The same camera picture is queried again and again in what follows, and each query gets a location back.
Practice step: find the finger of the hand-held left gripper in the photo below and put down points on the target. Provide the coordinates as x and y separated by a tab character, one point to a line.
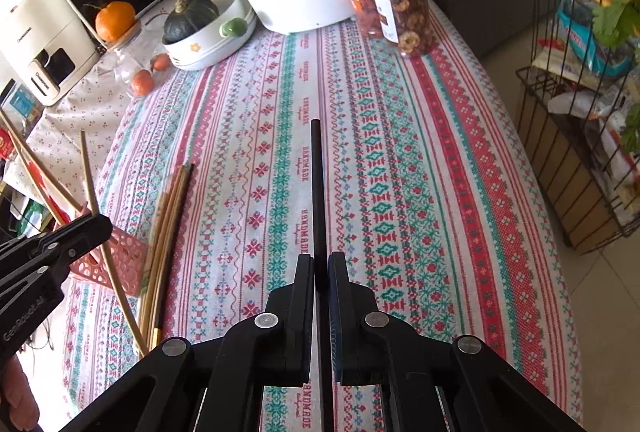
75	237

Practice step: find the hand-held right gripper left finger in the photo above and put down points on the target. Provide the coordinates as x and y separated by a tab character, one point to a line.
280	342

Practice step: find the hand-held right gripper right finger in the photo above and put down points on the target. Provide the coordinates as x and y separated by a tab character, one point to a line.
360	342

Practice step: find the light wooden chopstick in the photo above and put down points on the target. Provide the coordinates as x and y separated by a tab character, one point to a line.
89	182

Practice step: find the pink plastic utensil holder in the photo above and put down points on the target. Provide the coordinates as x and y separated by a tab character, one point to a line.
130	262

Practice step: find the bundle of wooden chopsticks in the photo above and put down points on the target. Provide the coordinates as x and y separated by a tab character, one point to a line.
170	212

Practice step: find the black chopstick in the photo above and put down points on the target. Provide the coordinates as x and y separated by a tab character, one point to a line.
317	187

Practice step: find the person's left hand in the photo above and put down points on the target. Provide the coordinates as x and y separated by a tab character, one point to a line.
17	397

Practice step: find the floral cabinet cloth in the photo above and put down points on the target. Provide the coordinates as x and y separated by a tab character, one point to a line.
85	122

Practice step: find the blue label jar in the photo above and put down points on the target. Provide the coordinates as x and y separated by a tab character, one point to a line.
20	102

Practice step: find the small red fruit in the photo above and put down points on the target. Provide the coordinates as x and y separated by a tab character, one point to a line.
161	62
141	83

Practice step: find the glass jar with wooden lid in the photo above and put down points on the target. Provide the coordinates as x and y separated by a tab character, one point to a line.
135	57

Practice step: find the cream air fryer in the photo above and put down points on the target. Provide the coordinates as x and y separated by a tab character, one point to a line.
40	37

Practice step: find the orange with stem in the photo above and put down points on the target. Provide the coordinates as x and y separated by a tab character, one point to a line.
116	22

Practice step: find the dark green pumpkin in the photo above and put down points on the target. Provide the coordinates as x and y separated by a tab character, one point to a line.
190	22

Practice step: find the jar of dried fruit slices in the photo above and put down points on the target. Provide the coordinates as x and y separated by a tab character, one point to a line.
405	7

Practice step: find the teal plastic packet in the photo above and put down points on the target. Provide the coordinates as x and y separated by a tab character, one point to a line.
585	42

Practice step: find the leafy green herbs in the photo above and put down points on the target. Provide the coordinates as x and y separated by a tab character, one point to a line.
622	12

